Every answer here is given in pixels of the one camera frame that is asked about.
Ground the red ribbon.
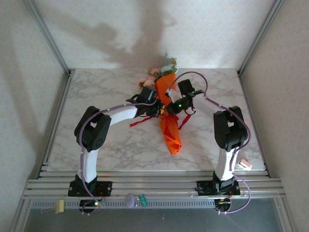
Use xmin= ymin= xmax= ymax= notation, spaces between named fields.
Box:
xmin=129 ymin=113 xmax=192 ymax=131

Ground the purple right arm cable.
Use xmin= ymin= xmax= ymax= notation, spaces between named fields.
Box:
xmin=169 ymin=71 xmax=253 ymax=215

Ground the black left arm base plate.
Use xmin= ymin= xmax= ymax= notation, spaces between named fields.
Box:
xmin=67 ymin=180 xmax=113 ymax=197

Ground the pink artificial flower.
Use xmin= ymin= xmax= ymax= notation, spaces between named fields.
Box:
xmin=147 ymin=67 xmax=162 ymax=79

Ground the grey slotted cable duct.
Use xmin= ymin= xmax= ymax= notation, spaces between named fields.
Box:
xmin=30 ymin=199 xmax=215 ymax=210

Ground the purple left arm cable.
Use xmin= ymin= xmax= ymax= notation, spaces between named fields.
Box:
xmin=78 ymin=100 xmax=159 ymax=216

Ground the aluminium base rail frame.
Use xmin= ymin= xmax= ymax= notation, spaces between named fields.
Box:
xmin=21 ymin=69 xmax=288 ymax=200

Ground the small pink eraser block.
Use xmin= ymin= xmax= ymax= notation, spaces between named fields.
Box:
xmin=238 ymin=159 xmax=253 ymax=170

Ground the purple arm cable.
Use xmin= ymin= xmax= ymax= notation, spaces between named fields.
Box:
xmin=78 ymin=100 xmax=159 ymax=216
xmin=169 ymin=71 xmax=253 ymax=215

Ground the aluminium corner post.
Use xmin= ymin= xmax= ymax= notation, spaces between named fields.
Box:
xmin=238 ymin=0 xmax=285 ymax=76
xmin=23 ymin=0 xmax=73 ymax=76

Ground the yellow binder clip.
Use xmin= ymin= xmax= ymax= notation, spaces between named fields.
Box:
xmin=40 ymin=199 xmax=65 ymax=215

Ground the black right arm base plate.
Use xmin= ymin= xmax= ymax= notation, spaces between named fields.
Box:
xmin=196 ymin=180 xmax=241 ymax=196

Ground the purple oval pebble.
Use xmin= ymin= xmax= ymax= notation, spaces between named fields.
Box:
xmin=124 ymin=192 xmax=135 ymax=208

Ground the orange wrapping paper sheet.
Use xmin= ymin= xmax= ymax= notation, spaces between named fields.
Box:
xmin=155 ymin=73 xmax=182 ymax=155

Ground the light blue artificial flower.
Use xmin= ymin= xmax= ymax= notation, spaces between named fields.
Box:
xmin=160 ymin=57 xmax=179 ymax=77

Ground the peach artificial flower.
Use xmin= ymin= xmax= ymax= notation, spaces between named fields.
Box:
xmin=138 ymin=76 xmax=156 ymax=88

